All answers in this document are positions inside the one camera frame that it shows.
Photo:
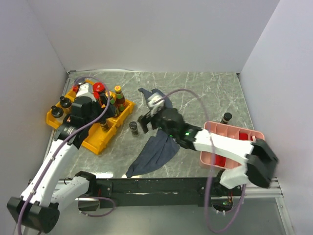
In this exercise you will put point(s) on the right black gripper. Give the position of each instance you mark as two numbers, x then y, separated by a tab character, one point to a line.
144	119

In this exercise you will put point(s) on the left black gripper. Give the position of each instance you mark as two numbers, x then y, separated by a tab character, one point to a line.
104	100

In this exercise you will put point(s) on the black cap salt grinder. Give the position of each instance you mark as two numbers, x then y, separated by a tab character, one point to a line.
65	102

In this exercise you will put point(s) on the red lid sauce jar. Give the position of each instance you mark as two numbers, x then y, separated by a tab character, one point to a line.
98	90

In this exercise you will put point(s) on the green label sauce bottle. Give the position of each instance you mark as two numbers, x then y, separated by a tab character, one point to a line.
120	99

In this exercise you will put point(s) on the red label sauce bottle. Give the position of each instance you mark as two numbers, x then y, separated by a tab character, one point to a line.
113	102

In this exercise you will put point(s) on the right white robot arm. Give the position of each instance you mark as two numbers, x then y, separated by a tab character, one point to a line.
247	157

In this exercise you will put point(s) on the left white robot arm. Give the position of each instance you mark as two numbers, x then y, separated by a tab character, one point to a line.
38	207

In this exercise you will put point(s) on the yellow compartment bin tray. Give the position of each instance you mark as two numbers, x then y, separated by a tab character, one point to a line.
97	139

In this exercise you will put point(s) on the dark blue cloth towel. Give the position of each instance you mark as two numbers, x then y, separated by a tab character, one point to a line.
158	150

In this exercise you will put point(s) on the pink compartment tray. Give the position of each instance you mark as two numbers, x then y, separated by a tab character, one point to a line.
237	134

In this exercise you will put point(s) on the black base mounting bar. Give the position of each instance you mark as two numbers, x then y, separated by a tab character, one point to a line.
128	192

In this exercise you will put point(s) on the red packet in tray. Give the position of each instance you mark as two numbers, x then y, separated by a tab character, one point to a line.
219	161

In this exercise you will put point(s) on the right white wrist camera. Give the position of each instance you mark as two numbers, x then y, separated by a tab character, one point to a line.
155	103

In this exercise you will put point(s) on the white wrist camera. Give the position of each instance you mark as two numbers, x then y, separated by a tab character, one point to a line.
155	103
84	90

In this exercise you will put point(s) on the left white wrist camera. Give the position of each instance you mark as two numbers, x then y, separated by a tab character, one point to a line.
84	90

